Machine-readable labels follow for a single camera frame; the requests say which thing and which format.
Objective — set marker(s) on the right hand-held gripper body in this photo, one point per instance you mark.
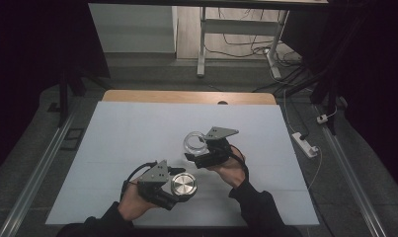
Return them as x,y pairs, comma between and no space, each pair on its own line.
216,148

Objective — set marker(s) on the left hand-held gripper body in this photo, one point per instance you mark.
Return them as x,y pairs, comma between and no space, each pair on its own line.
153,179

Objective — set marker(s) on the clear glass jar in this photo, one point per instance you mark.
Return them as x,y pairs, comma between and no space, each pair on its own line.
195,144

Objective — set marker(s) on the round silver metal lid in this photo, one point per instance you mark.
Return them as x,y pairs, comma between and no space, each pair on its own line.
184,184

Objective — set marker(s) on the person's right hand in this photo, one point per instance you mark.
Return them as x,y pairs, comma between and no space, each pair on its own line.
231,171

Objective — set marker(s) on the person's left hand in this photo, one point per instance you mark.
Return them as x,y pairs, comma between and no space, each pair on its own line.
134,202

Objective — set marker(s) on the white board sheet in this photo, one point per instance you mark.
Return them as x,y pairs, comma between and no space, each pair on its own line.
120,131

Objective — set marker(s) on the white power strip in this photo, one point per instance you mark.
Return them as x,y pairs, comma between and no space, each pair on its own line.
304,144

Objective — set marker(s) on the black floor plate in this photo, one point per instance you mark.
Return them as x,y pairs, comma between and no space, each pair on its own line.
73,139

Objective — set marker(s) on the small white adapter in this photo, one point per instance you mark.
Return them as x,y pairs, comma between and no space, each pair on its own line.
322,118

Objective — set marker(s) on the black metal stand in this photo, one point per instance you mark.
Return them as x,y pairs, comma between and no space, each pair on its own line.
63,98

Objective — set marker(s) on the black curtain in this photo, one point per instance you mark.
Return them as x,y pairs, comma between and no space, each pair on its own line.
367,65
28,65

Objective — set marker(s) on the aluminium floor rail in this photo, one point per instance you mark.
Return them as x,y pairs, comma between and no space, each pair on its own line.
351,184
38,177

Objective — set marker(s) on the white desk frame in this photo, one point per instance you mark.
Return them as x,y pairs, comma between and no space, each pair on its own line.
239,27

